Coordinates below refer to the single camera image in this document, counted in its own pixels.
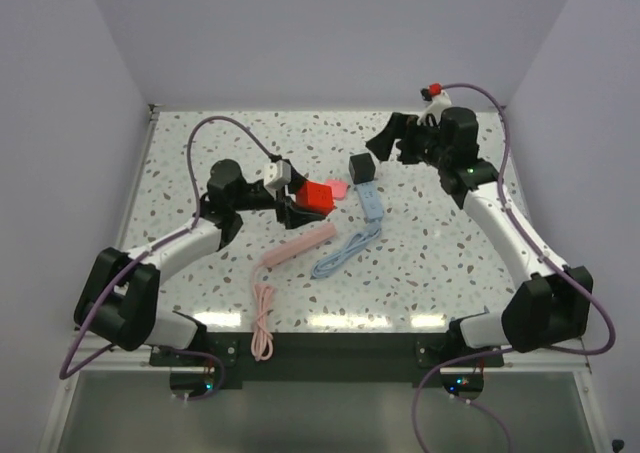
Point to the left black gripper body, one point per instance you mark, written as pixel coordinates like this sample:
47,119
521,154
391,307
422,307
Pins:
261,199

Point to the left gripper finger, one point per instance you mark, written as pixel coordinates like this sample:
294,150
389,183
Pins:
292,216
297,180

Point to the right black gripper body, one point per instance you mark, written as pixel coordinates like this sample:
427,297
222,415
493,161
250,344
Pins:
421,143

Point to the red cube plug adapter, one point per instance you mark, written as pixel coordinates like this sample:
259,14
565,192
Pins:
316,197

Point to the black cube plug adapter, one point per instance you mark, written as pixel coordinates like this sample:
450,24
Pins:
362,168

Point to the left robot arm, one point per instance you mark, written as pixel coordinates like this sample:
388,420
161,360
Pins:
119,302

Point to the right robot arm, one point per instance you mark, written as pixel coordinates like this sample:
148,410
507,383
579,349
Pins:
547,307

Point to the pink flat plug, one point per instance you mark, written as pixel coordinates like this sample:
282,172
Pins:
338,188

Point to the pink power strip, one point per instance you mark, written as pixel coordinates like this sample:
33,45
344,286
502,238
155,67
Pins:
298,245

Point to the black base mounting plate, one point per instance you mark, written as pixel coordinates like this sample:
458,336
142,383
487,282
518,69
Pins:
329,357

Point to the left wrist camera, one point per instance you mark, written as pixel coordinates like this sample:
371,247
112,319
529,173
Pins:
276,176

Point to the aluminium frame rail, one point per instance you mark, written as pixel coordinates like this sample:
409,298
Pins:
116,359

